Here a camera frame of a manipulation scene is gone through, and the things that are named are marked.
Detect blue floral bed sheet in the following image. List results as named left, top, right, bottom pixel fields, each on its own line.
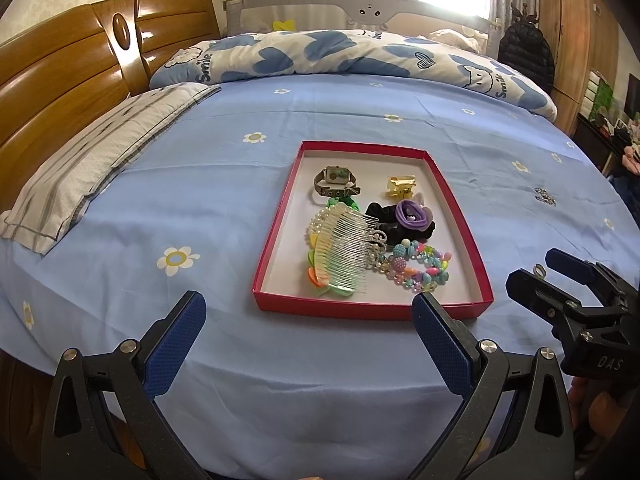
left=0, top=72, right=636, bottom=476

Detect blue heart print duvet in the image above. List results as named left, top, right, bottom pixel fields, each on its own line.
left=149, top=29, right=558, bottom=122

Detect pile of clothes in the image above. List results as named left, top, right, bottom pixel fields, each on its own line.
left=620, top=115, right=640, bottom=176

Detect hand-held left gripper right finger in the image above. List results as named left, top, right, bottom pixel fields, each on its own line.
left=411, top=291, right=576, bottom=480

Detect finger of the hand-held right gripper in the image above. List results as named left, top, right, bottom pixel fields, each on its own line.
left=545, top=248, right=628, bottom=308
left=505, top=268, right=626, bottom=348

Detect clear comb with colourful trim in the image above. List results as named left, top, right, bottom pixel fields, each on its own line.
left=305, top=200, right=383, bottom=297

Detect green braided bracelet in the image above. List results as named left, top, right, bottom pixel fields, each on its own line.
left=325, top=197, right=365, bottom=216

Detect grey striped pillow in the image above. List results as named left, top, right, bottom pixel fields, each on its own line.
left=0, top=84, right=222, bottom=256

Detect wooden headboard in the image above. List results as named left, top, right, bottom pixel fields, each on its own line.
left=0, top=0, right=223, bottom=213

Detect black puffer jacket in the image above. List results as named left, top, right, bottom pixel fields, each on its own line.
left=498, top=2, right=556, bottom=96

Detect red shallow box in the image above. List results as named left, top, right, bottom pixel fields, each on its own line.
left=251, top=141, right=494, bottom=322

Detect silver wrist watch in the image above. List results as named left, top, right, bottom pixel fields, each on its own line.
left=313, top=165, right=361, bottom=198

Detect colourful bead bracelet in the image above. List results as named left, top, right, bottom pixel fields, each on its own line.
left=382, top=241, right=451, bottom=292

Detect person's right hand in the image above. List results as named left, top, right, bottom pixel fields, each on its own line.
left=570, top=376, right=633, bottom=461

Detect wooden wardrobe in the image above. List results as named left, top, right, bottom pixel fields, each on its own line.
left=537, top=0, right=621, bottom=136

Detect green and white boxes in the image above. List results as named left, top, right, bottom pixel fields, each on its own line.
left=582, top=70, right=613, bottom=121

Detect purple flower hair tie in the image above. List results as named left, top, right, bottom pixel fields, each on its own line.
left=395, top=199, right=433, bottom=231

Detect yellow hair claw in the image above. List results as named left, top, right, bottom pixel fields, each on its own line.
left=389, top=175, right=417, bottom=200

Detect black scrunchie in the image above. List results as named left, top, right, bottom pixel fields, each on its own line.
left=365, top=201, right=436, bottom=246

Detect silver rhinestone hair ornament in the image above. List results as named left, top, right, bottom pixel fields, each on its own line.
left=367, top=227, right=396, bottom=273

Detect white pearl bracelet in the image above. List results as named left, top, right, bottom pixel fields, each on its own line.
left=306, top=210, right=336, bottom=241

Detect grey bed guard rail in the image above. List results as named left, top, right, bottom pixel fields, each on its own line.
left=225, top=0, right=503, bottom=53

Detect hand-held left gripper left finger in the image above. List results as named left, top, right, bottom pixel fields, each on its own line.
left=41, top=290, right=208, bottom=480

